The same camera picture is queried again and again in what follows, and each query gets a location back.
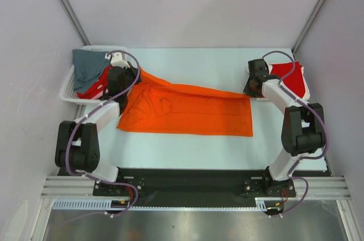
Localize orange t shirt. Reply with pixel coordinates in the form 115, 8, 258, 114
117, 71, 253, 137

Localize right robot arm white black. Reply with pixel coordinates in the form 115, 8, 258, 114
243, 59, 326, 196

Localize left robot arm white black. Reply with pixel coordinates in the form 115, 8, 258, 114
55, 66, 141, 196

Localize red t shirt in basket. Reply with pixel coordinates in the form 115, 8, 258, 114
77, 66, 111, 99

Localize grey t shirt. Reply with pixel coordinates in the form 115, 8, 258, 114
72, 49, 110, 94

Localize folded red t shirt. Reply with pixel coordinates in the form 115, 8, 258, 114
268, 61, 308, 98

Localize white plastic basket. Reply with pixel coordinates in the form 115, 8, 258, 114
59, 45, 128, 106

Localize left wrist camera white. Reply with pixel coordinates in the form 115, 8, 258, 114
105, 52, 130, 68

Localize left corner aluminium post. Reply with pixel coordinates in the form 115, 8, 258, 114
59, 0, 90, 45

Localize corner aluminium post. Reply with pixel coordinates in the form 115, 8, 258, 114
59, 0, 90, 45
291, 0, 327, 56

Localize right corner aluminium post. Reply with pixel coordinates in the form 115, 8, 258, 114
291, 0, 327, 56

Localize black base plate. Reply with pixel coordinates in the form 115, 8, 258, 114
56, 167, 296, 208

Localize white slotted cable duct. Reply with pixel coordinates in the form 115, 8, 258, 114
52, 197, 285, 211

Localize aluminium rail frame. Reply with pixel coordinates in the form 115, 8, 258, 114
41, 176, 351, 200

